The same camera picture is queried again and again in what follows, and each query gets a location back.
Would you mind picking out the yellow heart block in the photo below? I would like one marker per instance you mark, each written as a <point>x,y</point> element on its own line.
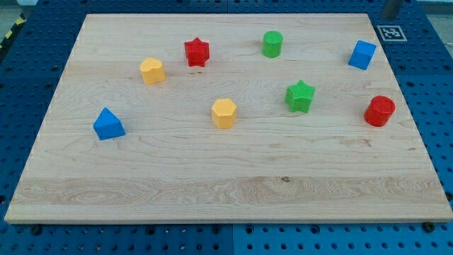
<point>152,70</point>

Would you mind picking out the yellow hexagon block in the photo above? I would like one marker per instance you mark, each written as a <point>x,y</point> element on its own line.
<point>224,113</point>

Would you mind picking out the large wooden board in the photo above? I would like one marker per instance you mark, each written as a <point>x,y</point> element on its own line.
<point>175,166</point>

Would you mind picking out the green star block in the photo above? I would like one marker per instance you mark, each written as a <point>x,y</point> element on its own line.
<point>299,97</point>

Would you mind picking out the red star block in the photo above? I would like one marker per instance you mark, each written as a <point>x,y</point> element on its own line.
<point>197,52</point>

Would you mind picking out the green cylinder block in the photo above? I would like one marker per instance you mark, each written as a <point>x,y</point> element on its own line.
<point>272,43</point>

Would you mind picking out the blue triangle block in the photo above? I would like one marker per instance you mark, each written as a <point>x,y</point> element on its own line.
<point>108,125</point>

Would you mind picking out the red cylinder block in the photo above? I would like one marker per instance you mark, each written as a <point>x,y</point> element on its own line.
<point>379,111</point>

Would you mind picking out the blue cube block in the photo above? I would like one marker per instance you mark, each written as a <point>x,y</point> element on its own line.
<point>362,54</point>

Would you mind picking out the white fiducial marker tag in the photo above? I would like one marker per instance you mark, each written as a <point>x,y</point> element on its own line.
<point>391,33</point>

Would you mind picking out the yellow black hazard tape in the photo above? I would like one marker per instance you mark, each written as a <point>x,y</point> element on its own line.
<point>12,34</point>

